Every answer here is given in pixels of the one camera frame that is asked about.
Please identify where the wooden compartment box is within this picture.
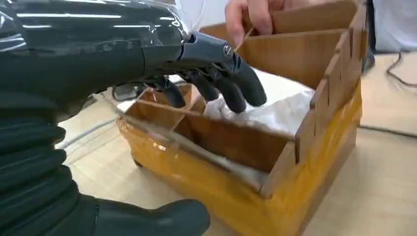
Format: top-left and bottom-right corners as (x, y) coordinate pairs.
(116, 0), (369, 236)

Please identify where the person's right hand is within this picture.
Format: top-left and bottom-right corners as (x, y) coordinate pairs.
(224, 0), (296, 47)

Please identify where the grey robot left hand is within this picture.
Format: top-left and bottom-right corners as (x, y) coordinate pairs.
(0, 0), (268, 236)

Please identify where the white crumpled cloth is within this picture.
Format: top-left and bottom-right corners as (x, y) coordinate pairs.
(203, 67), (316, 136)

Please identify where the thick white cable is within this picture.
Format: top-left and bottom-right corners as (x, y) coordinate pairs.
(56, 117), (119, 150)

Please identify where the long black power cable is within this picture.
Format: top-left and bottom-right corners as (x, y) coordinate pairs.
(386, 51), (417, 88)

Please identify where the seated person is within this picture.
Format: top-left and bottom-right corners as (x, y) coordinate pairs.
(175, 0), (417, 55)

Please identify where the thin rubber band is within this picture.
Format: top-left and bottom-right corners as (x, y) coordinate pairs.
(233, 27), (255, 52)

